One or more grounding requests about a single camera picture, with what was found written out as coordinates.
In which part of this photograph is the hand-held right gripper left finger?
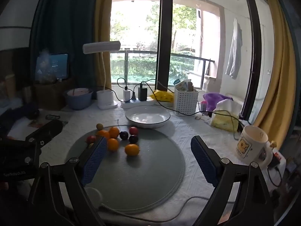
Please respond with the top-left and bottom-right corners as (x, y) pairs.
(27, 136), (109, 226)

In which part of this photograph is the white plate with dark rim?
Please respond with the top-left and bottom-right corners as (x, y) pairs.
(125, 105), (171, 129)

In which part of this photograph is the yellow tissue pack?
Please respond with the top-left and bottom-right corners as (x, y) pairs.
(210, 99), (241, 131)

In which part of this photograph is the tablet screen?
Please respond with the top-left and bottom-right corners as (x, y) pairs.
(35, 53), (69, 80)

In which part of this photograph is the hanging grey garment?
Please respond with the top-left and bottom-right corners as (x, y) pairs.
(225, 18), (243, 79)

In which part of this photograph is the white textured tablecloth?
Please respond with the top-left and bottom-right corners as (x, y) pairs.
(5, 99), (286, 226)

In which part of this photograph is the black cable of white charger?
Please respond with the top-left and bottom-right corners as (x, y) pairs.
(117, 77), (129, 90)

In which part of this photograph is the dark cloth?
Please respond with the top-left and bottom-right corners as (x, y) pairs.
(0, 103), (40, 124)

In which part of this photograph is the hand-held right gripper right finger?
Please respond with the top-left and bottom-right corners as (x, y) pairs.
(190, 135), (274, 226)

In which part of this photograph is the printed plastic bag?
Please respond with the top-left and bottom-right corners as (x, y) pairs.
(28, 113), (69, 128)

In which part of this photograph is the blue bowl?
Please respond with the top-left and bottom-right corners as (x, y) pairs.
(64, 88), (93, 111)

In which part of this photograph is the purple cloth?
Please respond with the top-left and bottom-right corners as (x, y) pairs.
(203, 93), (233, 111)

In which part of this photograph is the white power strip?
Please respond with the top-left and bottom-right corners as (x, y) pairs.
(121, 98), (156, 109)

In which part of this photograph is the teal curtain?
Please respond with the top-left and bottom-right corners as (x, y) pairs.
(29, 0), (99, 92)

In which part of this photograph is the black window frame post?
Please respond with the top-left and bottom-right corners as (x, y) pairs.
(156, 0), (175, 87)

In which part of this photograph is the small carton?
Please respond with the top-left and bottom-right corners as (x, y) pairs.
(180, 80), (194, 92)

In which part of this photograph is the balcony railing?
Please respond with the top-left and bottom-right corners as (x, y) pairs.
(110, 50), (215, 85)

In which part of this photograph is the yellow plastic bag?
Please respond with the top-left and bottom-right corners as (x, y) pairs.
(150, 90), (175, 103)

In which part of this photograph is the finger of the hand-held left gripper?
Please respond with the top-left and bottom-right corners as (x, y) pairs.
(25, 120), (63, 147)

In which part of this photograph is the small black power adapter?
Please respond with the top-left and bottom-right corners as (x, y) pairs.
(268, 155), (283, 170)

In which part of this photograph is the yellow curtain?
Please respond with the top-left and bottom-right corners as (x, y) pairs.
(253, 0), (297, 151)
(94, 0), (115, 92)

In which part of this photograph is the brown wicker basket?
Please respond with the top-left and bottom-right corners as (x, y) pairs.
(33, 77), (74, 111)

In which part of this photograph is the white round puck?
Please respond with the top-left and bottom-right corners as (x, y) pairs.
(85, 187), (103, 206)

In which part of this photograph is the round grey-green placemat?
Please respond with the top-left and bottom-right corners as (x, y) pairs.
(66, 128), (186, 214)

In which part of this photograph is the white perforated basket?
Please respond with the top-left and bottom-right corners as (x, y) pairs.
(174, 86), (199, 116)

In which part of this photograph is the white desk lamp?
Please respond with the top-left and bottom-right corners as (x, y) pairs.
(82, 41), (121, 110)

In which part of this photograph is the pink inner bowl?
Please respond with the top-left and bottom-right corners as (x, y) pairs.
(67, 88), (91, 97)

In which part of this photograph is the white mug with bear print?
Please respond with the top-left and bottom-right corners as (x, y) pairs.
(234, 125), (274, 168)

